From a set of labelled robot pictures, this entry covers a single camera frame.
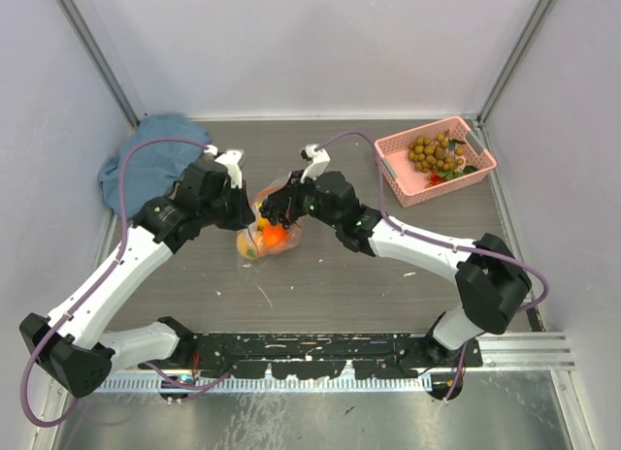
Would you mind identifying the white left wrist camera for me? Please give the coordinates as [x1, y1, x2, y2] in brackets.
[204, 145, 244, 189]

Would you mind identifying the aluminium frame post right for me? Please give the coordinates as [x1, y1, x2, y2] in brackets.
[475, 0, 567, 126]

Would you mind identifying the aluminium frame post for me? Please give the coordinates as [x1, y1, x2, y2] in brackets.
[55, 0, 141, 129]
[475, 0, 567, 126]

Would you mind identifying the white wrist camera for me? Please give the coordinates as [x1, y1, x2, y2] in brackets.
[204, 145, 244, 189]
[301, 144, 331, 183]

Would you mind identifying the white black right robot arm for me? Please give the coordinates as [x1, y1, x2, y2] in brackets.
[259, 171, 532, 367]

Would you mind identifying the orange persimmon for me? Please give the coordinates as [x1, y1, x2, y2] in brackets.
[262, 226, 288, 253]

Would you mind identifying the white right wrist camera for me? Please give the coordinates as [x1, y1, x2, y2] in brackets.
[301, 144, 331, 183]

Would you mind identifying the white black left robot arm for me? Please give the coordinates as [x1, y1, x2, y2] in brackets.
[19, 149, 254, 399]

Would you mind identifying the dark grape bunch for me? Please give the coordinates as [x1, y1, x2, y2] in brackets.
[258, 200, 292, 230]

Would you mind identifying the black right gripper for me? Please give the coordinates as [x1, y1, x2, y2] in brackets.
[270, 169, 342, 230]

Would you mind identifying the clear zip top bag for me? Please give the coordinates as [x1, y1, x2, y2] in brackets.
[236, 176, 306, 267]

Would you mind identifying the yellow round fruit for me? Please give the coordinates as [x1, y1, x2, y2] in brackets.
[256, 215, 272, 231]

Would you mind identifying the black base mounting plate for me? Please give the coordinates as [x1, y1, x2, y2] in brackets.
[153, 333, 460, 380]

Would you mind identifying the orange-yellow peach fruit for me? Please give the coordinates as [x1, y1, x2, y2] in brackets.
[236, 231, 264, 260]

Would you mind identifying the brown longan bunch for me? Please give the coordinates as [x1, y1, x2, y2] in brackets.
[407, 131, 466, 173]

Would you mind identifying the aluminium frame post left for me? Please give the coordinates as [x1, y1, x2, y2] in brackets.
[55, 0, 141, 129]

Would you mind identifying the blue cloth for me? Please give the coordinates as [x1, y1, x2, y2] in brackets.
[97, 113, 212, 218]

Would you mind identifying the pink perforated plastic basket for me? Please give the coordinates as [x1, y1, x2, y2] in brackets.
[375, 116, 497, 208]

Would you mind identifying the white slotted cable duct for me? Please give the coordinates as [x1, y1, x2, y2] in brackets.
[96, 370, 432, 394]

